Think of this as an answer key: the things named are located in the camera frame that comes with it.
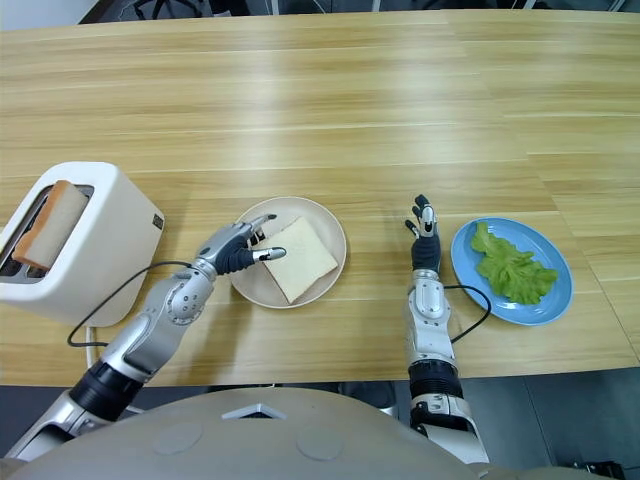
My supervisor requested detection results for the beige plate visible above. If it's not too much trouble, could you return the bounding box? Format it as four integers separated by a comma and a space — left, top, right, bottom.
228, 196, 348, 310

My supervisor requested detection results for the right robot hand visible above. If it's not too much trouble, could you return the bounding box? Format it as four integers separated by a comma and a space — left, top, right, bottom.
404, 193, 443, 274

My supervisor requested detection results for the white cord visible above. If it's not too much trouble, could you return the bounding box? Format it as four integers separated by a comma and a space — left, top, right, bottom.
83, 324, 109, 369

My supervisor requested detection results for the bread slice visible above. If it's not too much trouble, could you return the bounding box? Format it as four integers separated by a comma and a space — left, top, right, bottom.
261, 215, 339, 305
11, 179, 90, 272

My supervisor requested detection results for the blue plate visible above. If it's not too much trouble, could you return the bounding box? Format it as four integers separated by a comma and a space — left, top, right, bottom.
450, 216, 575, 328

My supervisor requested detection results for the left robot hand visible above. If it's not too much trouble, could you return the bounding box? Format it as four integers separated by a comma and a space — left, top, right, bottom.
192, 213, 288, 277

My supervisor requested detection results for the cream toaster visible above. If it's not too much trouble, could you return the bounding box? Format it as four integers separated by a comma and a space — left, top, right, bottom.
0, 160, 167, 328

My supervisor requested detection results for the black cable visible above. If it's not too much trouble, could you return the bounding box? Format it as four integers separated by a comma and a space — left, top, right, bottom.
66, 261, 195, 348
442, 284, 493, 344

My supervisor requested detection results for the green lettuce leaf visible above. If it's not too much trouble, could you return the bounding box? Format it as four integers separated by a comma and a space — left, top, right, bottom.
469, 221, 559, 306

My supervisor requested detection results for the robot body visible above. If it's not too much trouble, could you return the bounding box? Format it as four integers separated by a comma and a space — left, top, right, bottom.
0, 388, 640, 480

